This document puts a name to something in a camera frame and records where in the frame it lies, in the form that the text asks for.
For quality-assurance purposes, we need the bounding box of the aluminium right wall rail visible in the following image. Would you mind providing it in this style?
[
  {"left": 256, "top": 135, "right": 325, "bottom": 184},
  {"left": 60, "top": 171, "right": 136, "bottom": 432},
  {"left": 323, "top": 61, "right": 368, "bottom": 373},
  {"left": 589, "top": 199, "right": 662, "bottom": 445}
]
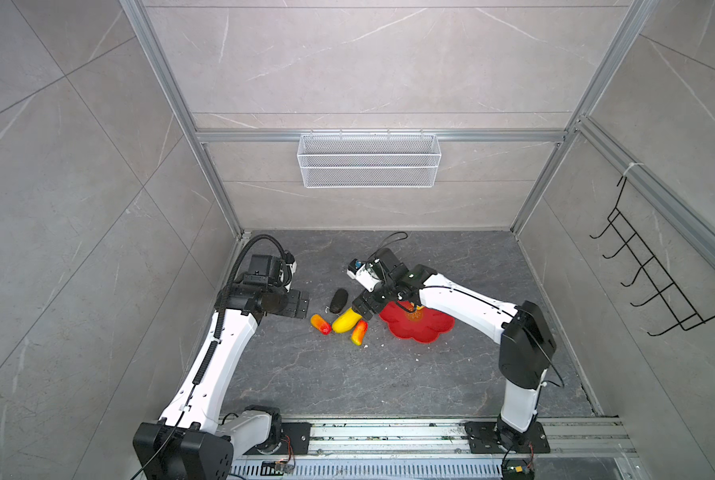
[{"left": 577, "top": 116, "right": 715, "bottom": 270}]

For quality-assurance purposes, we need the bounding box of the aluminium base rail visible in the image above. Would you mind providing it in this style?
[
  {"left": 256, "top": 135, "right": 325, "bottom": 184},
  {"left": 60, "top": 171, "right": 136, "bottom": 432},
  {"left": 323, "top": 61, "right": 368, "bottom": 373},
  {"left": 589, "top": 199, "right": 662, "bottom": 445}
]
[{"left": 229, "top": 417, "right": 649, "bottom": 479}]

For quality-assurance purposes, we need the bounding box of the black wire hook rack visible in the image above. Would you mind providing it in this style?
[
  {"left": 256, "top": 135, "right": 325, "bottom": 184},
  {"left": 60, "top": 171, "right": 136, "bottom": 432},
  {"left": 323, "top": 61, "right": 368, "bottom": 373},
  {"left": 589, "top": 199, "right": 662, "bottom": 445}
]
[{"left": 589, "top": 175, "right": 715, "bottom": 338}]

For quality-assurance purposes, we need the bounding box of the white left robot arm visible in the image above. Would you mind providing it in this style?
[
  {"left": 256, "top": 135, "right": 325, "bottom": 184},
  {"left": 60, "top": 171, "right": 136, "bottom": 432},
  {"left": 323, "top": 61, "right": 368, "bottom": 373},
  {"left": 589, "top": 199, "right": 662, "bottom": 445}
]
[{"left": 133, "top": 234, "right": 310, "bottom": 479}]

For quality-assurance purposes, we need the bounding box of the aluminium corner frame post right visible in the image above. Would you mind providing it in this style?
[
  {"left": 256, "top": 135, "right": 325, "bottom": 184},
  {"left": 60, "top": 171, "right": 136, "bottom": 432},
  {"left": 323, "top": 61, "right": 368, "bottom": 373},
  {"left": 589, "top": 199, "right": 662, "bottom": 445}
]
[{"left": 511, "top": 0, "right": 659, "bottom": 237}]

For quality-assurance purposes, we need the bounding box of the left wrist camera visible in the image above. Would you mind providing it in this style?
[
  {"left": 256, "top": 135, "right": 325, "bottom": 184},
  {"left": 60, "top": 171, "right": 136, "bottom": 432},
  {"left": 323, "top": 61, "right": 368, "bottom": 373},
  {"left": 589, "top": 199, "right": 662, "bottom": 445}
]
[{"left": 244, "top": 252, "right": 297, "bottom": 290}]

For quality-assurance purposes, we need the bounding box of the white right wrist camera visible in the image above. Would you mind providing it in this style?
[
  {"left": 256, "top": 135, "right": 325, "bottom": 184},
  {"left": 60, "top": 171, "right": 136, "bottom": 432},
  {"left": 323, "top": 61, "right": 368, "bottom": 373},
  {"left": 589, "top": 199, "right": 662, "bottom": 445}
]
[{"left": 348, "top": 259, "right": 383, "bottom": 292}]

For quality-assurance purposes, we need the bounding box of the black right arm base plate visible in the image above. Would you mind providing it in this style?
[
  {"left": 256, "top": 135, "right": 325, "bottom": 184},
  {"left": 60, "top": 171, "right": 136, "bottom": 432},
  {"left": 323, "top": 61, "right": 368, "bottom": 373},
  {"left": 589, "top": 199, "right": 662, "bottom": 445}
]
[{"left": 463, "top": 419, "right": 551, "bottom": 454}]

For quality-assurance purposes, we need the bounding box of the aluminium horizontal wall rail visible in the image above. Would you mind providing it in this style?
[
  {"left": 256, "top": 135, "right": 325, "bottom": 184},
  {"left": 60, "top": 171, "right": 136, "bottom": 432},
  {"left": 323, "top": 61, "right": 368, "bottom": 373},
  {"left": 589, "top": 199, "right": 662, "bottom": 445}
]
[{"left": 197, "top": 128, "right": 567, "bottom": 143}]

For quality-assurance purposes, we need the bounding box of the white wire mesh basket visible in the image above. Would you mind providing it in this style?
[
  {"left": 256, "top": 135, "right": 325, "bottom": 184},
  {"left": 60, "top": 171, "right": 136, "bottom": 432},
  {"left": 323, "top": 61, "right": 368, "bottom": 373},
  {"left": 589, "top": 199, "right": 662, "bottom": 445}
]
[{"left": 297, "top": 135, "right": 443, "bottom": 189}]

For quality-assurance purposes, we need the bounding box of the red flower-shaped fruit bowl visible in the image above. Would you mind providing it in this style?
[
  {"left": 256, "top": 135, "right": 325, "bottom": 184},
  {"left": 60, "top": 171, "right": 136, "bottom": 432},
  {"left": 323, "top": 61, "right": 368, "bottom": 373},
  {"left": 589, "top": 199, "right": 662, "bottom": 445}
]
[{"left": 379, "top": 302, "right": 455, "bottom": 344}]

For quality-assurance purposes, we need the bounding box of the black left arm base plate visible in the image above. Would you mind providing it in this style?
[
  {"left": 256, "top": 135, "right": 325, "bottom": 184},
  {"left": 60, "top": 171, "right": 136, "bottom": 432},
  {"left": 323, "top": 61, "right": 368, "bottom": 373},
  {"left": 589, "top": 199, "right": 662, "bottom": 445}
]
[{"left": 246, "top": 422, "right": 313, "bottom": 457}]

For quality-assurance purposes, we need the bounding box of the dark fake avocado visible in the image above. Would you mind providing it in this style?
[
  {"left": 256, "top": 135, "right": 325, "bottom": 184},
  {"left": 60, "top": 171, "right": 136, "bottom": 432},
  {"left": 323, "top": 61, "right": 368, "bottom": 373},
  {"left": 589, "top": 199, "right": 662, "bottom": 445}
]
[{"left": 328, "top": 288, "right": 349, "bottom": 314}]

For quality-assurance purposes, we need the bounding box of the aluminium corner frame post left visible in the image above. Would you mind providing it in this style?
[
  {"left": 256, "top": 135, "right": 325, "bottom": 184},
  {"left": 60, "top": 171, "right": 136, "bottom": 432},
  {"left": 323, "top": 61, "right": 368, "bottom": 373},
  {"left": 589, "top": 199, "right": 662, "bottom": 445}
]
[{"left": 121, "top": 0, "right": 244, "bottom": 238}]

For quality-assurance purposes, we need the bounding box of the aluminium corner frame post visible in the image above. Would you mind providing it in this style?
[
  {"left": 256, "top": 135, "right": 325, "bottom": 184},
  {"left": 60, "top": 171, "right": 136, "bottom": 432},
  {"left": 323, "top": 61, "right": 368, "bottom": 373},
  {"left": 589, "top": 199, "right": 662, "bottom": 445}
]
[
  {"left": 511, "top": 0, "right": 659, "bottom": 237},
  {"left": 121, "top": 0, "right": 244, "bottom": 238}
]

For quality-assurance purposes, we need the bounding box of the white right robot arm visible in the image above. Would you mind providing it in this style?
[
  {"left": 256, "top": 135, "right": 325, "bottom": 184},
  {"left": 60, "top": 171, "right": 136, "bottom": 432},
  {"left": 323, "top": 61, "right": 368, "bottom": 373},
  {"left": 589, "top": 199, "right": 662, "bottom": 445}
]
[{"left": 348, "top": 247, "right": 557, "bottom": 438}]

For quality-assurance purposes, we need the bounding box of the small orange red fake fruit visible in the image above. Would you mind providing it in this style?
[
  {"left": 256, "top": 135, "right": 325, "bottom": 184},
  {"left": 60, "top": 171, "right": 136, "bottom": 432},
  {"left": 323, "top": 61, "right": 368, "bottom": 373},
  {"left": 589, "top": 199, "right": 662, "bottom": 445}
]
[{"left": 311, "top": 314, "right": 333, "bottom": 335}]

